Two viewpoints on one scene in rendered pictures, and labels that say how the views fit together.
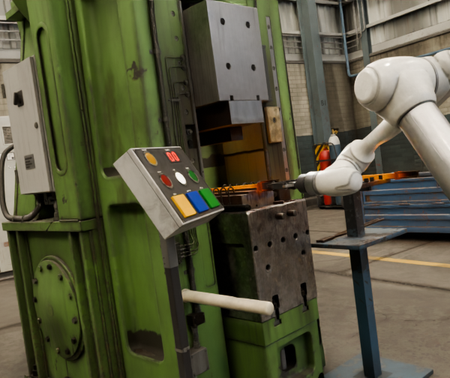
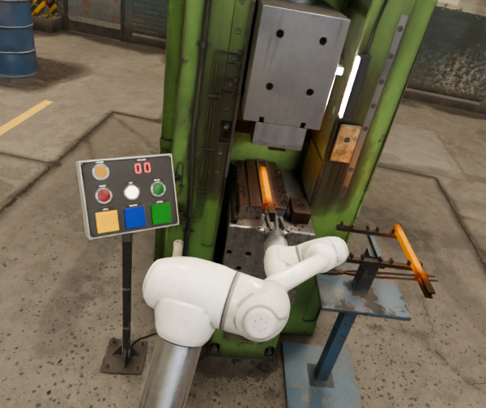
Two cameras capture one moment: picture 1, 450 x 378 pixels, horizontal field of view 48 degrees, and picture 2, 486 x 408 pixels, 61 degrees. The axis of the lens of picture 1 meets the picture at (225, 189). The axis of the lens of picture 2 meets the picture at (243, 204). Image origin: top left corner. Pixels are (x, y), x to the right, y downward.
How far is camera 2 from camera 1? 1.49 m
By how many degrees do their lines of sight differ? 45
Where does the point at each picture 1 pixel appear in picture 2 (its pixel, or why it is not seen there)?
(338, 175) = (269, 266)
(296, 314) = not seen: hidden behind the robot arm
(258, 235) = (236, 244)
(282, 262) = (257, 269)
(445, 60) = (237, 316)
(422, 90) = (170, 331)
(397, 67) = (165, 292)
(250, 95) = (291, 121)
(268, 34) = (395, 38)
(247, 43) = (311, 64)
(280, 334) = not seen: hidden behind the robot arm
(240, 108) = (270, 131)
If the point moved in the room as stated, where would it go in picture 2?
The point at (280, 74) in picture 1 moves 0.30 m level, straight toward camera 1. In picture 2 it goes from (390, 90) to (346, 97)
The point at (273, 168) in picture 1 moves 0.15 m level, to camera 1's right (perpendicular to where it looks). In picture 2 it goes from (324, 182) to (353, 197)
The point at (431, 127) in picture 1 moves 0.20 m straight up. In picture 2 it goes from (153, 367) to (157, 304)
